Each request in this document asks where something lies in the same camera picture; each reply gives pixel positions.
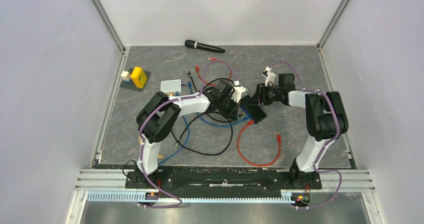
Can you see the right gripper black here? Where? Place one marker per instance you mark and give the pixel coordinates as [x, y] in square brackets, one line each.
[263, 91]

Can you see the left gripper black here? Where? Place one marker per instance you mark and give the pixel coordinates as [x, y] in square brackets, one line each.
[232, 115]

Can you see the white network switch box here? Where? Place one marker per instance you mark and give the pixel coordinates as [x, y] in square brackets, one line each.
[171, 86]

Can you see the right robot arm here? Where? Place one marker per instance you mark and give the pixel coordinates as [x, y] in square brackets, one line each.
[325, 119]

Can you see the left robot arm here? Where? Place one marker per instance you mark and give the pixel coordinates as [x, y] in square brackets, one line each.
[156, 120]

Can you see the black microphone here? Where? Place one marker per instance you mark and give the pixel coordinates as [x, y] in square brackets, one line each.
[205, 47]

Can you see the yellow toy brick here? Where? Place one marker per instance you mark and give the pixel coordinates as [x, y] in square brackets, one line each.
[139, 77]

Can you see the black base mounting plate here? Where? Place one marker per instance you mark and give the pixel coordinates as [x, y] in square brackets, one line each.
[223, 182]

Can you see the cream toy brick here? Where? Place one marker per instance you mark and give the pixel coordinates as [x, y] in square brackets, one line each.
[125, 76]

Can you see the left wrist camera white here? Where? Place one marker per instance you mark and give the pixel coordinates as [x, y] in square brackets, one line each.
[238, 91]

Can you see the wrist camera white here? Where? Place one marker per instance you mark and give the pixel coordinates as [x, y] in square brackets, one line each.
[238, 91]
[269, 76]

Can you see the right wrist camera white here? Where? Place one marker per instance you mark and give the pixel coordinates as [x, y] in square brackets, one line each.
[269, 76]

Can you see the white cable duct strip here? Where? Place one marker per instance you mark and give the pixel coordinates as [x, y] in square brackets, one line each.
[142, 196]

